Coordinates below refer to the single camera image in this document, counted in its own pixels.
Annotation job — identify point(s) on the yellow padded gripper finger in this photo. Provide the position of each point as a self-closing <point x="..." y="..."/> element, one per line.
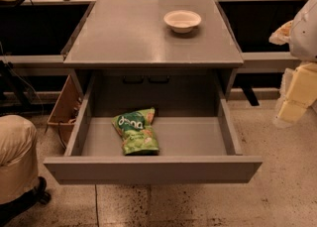
<point x="298" y="92"/>

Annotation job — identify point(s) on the green rice chip bag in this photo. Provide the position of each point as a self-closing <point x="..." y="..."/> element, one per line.
<point x="138" y="136"/>

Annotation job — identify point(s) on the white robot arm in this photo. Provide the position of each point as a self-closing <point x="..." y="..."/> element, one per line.
<point x="300" y="33"/>

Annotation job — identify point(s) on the grey open top drawer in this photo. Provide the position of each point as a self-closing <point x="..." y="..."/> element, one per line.
<point x="196" y="137"/>

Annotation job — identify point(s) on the grey counter cabinet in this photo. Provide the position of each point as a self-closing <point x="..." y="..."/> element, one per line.
<point x="130" y="37"/>

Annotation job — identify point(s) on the white paper bowl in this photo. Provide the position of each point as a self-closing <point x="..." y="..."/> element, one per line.
<point x="182" y="21"/>

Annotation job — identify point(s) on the brown cardboard box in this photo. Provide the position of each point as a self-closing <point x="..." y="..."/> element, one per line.
<point x="65" y="111"/>

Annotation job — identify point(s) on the person's beige trouser leg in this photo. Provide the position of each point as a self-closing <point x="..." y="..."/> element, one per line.
<point x="18" y="157"/>

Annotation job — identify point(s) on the black shoe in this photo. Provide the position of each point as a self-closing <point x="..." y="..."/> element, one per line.
<point x="10" y="210"/>

